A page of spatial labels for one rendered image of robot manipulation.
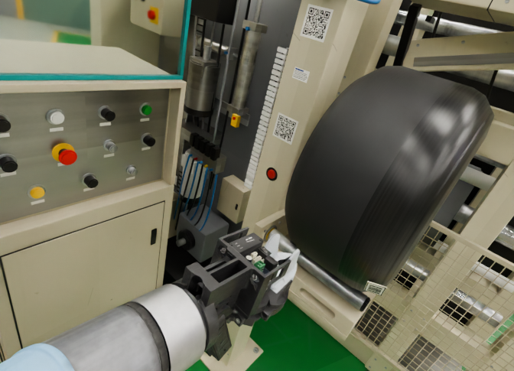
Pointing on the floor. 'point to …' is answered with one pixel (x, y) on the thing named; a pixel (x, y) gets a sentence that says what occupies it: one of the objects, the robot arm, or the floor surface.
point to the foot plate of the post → (252, 352)
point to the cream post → (300, 110)
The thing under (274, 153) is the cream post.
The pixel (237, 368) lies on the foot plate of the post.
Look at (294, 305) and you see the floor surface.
